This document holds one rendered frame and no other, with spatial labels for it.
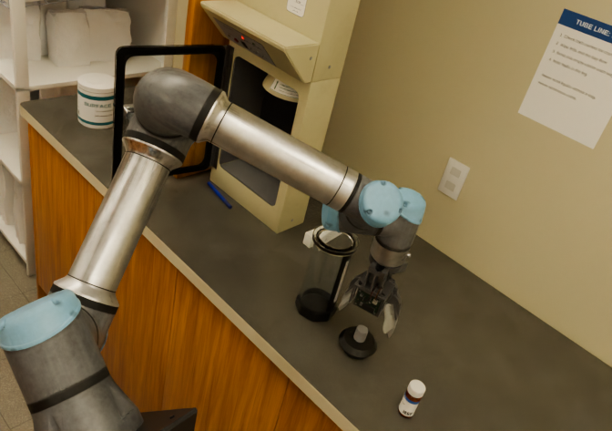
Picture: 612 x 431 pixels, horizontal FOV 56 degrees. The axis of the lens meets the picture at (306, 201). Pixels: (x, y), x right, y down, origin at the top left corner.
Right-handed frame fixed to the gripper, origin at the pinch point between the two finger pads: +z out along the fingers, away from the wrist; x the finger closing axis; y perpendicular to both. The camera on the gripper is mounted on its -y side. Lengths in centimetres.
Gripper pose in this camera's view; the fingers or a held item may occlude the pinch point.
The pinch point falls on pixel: (365, 320)
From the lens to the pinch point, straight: 134.6
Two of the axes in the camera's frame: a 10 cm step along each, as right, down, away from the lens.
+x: 8.5, 4.2, -3.2
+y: -4.8, 3.9, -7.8
